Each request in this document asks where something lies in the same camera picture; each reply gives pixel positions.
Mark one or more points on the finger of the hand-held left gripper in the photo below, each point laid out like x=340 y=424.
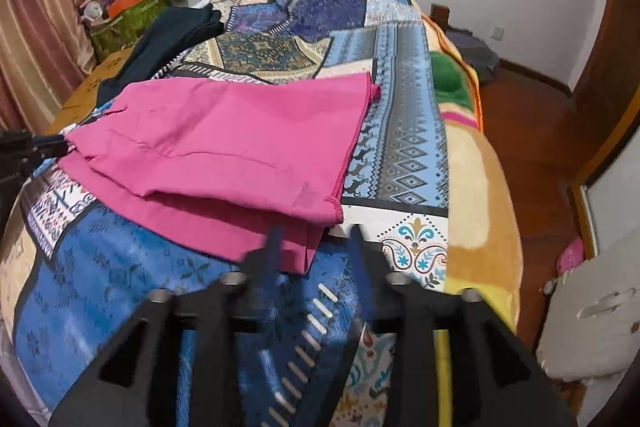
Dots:
x=42 y=147

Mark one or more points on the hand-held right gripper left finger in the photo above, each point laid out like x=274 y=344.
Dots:
x=272 y=252

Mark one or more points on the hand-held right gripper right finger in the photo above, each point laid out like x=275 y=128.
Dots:
x=361 y=257

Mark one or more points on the pink pants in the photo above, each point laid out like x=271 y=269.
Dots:
x=225 y=147

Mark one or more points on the dark pants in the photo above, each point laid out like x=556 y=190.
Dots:
x=160 y=42

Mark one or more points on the striped brown curtain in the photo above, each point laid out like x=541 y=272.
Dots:
x=40 y=7

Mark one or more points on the green storage bag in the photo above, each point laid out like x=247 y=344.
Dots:
x=120 y=27

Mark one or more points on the large orange box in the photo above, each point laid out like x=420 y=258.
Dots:
x=122 y=5

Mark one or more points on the small grey round object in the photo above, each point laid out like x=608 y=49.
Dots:
x=550 y=286

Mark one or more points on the blue patchwork blanket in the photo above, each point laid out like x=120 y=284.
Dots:
x=310 y=47

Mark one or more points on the pink slipper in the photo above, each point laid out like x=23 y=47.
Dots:
x=571 y=255

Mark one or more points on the grey clothes heap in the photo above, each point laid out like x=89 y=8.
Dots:
x=470 y=52

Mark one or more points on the white bag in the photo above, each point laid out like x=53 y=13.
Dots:
x=590 y=307

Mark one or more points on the wardrobe sliding door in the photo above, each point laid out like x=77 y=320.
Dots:
x=615 y=187

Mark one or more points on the wooden door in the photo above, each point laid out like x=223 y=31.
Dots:
x=610 y=47

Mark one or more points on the wooden bed post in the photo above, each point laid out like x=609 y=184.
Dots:
x=440 y=14

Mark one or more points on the white wall socket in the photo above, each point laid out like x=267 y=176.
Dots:
x=498 y=32

